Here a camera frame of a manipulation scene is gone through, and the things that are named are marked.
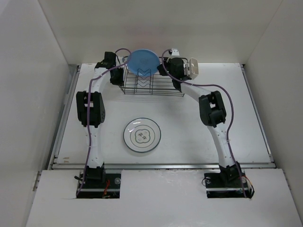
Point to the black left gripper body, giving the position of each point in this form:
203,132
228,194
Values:
117,79

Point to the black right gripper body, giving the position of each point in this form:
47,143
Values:
166,62

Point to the blue plate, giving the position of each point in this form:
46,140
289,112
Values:
143,62

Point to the white plate grey flower outline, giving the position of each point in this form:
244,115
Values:
142,135

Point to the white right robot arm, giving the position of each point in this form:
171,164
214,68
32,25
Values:
212,113

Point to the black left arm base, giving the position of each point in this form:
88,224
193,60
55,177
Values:
97,183

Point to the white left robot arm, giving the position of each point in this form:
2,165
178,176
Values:
90,105

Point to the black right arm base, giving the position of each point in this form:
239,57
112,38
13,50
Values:
228,183

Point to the white cutlery holder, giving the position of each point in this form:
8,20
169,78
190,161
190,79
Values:
192,68

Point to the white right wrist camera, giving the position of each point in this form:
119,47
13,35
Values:
174,52

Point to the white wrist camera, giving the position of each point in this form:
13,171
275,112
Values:
121,59
174,52

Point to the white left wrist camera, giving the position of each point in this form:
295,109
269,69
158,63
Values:
121,59

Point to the metal wire dish rack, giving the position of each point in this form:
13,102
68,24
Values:
144,82

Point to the metal table edge rail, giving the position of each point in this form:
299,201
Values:
57,166

